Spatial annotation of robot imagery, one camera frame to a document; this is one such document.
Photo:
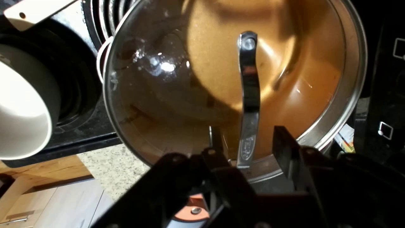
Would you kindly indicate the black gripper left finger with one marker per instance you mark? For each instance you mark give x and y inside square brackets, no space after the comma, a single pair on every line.
[228,185]

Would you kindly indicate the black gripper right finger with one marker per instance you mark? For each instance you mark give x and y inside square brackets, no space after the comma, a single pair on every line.
[299,169]

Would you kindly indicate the grey pot with copper interior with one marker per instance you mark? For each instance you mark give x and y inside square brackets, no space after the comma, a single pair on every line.
[304,93]

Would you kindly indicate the small orange object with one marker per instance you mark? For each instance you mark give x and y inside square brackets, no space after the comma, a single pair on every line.
[190,211]

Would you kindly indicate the white printed packet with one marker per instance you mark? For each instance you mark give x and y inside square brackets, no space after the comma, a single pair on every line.
[347,141]

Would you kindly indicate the wooden base cabinet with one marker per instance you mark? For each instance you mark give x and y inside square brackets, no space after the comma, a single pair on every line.
[51,203]

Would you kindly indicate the coil stove burner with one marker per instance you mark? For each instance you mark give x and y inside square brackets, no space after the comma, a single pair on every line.
[108,17]

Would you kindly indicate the white and purple bowl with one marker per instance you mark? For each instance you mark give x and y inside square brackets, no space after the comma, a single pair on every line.
[21,109]

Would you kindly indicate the light wooden board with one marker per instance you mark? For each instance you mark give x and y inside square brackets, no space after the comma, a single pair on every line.
[33,12]

